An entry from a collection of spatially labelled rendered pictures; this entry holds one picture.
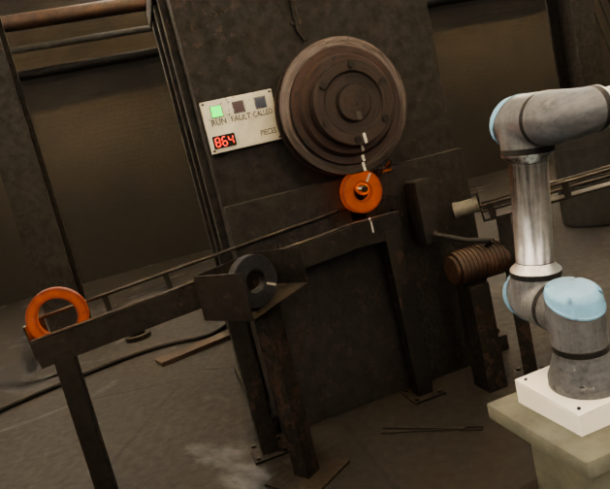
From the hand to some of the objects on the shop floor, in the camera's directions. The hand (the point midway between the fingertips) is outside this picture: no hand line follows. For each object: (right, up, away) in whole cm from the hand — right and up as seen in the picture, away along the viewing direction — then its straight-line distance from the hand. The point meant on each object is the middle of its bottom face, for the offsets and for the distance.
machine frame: (-74, -69, +109) cm, 149 cm away
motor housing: (-28, -65, +63) cm, 95 cm away
